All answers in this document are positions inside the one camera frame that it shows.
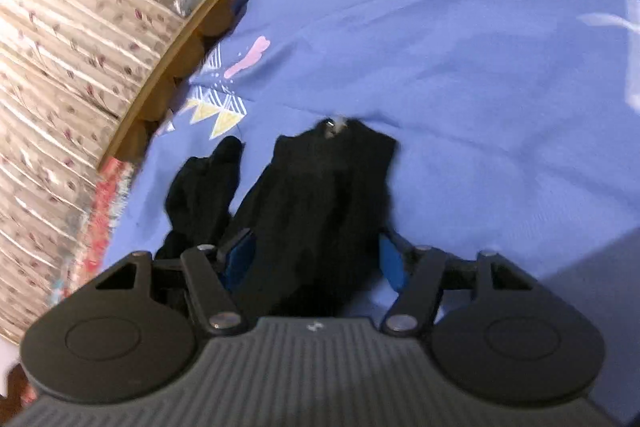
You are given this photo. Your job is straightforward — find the black pants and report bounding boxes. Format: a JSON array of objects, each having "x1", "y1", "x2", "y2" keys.
[{"x1": 155, "y1": 119, "x2": 397, "y2": 321}]

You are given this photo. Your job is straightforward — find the red floral blanket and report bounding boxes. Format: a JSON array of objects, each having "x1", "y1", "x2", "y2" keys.
[{"x1": 50, "y1": 158, "x2": 136, "y2": 306}]

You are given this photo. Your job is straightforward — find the wooden carved footboard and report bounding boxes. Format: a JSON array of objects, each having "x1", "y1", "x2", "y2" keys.
[{"x1": 96, "y1": 0, "x2": 233, "y2": 171}]

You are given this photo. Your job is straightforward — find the blue patterned bed sheet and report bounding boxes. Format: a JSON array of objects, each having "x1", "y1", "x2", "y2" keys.
[{"x1": 98, "y1": 0, "x2": 640, "y2": 323}]

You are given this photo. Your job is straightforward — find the floral beige curtain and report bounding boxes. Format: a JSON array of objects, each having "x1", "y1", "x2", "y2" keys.
[{"x1": 0, "y1": 0, "x2": 189, "y2": 343}]

